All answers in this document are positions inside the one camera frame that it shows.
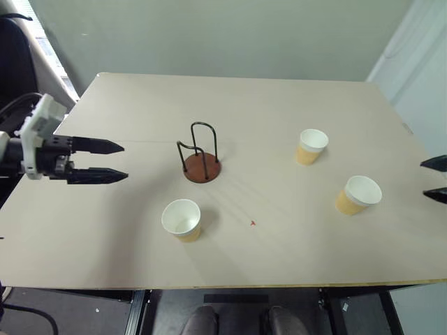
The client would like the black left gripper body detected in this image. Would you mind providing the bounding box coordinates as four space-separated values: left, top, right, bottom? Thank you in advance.
35 135 75 181

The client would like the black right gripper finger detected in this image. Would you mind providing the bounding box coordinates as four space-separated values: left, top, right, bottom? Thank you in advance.
419 154 447 172
422 186 447 205

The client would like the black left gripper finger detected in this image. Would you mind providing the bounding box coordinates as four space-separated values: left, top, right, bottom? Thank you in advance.
66 167 129 186
71 136 126 156

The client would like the yellow paper cup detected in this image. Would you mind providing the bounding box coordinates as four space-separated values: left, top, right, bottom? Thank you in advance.
161 198 203 244
295 128 330 167
335 174 383 217

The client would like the dark rounded left foot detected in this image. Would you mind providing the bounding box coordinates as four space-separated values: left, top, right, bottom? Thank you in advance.
179 304 221 335

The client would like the dark rounded foot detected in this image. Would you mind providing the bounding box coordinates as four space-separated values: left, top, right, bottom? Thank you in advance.
262 305 304 335
179 304 221 335

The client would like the dark rounded right foot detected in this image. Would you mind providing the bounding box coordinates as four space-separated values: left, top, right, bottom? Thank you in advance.
262 305 304 335

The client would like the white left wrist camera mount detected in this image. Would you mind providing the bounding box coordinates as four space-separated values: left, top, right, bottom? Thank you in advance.
15 93 67 181

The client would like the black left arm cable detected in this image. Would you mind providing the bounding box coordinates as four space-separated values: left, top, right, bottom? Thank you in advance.
0 92 43 121

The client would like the wire cup holder brown base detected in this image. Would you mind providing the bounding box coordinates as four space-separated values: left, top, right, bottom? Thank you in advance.
176 121 223 184

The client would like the black table frame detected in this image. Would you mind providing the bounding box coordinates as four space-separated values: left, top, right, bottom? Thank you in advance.
0 284 416 335

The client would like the black floor cable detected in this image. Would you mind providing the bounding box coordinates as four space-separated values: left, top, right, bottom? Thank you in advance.
0 302 59 335

